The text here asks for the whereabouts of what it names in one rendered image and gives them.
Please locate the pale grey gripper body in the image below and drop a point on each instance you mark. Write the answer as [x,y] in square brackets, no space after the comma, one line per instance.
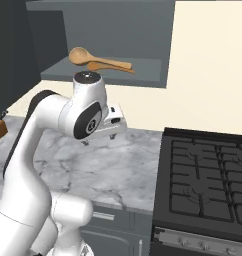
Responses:
[108,129]

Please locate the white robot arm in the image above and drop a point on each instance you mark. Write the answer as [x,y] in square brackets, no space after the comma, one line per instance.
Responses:
[26,200]

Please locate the grey drawer front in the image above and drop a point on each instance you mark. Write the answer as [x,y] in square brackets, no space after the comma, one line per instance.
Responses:
[123,216]

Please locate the grey base cabinet door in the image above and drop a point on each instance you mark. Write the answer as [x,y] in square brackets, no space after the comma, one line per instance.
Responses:
[109,243]

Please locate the dark grey cabinet door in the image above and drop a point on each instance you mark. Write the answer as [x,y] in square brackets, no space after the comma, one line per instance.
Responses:
[9,50]

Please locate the dark wooden spoon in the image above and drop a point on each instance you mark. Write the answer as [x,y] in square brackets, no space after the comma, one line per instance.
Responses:
[108,66]

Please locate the light wooden spoon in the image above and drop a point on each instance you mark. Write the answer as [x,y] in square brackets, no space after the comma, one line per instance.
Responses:
[80,55]

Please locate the black stove with hob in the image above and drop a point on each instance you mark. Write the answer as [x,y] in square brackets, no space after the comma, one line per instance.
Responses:
[199,176]

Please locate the grey stove knob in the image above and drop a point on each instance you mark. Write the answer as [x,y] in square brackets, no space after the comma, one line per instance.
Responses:
[203,246]
[183,240]
[231,250]

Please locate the grey open wall cabinet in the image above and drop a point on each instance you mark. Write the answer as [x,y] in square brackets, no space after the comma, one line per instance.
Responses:
[126,26]

